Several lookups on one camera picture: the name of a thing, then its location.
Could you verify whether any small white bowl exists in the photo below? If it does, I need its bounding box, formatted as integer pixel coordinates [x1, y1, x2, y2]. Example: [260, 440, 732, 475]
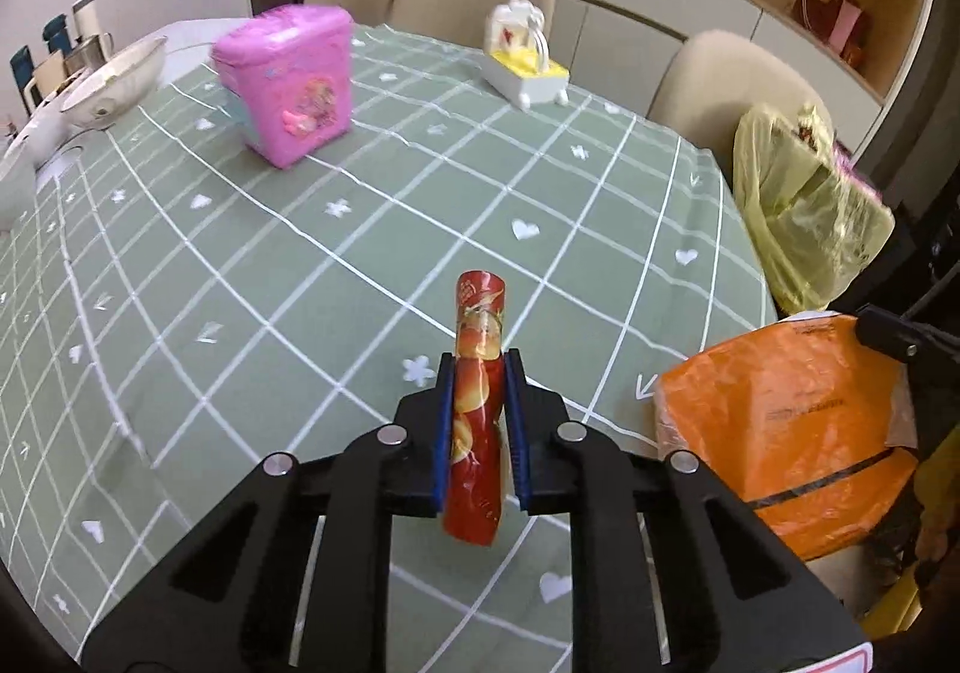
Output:
[0, 140, 38, 232]

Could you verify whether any orange plastic bag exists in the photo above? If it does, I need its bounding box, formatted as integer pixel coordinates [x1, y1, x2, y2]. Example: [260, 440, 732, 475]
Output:
[654, 313, 920, 563]

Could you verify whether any red flower bouquet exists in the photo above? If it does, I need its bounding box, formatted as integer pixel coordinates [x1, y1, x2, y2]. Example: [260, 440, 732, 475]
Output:
[791, 0, 875, 63]

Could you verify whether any pink plastic box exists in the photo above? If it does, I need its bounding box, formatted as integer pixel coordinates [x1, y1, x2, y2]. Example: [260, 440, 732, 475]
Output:
[211, 4, 355, 169]

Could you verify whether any red snack packet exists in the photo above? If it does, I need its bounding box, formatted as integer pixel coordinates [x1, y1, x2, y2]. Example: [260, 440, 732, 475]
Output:
[441, 270, 507, 548]

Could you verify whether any metal cup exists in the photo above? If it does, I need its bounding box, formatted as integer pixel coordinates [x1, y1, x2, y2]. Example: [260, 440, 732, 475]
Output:
[75, 34, 117, 70]

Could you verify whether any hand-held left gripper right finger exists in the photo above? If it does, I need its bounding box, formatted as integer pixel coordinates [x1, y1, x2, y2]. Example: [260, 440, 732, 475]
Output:
[504, 347, 871, 673]

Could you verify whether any trash bin with yellow bag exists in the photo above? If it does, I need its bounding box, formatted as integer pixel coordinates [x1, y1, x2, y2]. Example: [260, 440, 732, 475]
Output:
[731, 103, 897, 314]

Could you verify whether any floral white bowl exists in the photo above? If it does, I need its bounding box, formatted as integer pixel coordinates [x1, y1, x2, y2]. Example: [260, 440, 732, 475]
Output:
[58, 35, 170, 130]

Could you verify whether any white yellow toy holder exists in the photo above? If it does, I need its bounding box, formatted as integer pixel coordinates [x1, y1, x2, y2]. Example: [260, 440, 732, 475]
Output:
[480, 0, 571, 112]

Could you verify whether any yellow seat cushion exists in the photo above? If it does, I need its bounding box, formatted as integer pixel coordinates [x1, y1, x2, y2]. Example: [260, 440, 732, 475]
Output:
[862, 560, 946, 636]

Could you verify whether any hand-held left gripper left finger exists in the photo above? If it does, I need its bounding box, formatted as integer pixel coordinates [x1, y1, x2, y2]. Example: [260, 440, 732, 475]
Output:
[81, 352, 456, 673]

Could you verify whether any white mug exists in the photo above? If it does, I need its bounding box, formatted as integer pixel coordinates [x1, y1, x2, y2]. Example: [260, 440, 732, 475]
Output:
[34, 54, 72, 93]

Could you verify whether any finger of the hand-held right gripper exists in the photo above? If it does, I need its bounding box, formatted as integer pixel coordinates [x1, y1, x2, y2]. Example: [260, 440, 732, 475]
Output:
[855, 304, 960, 381]

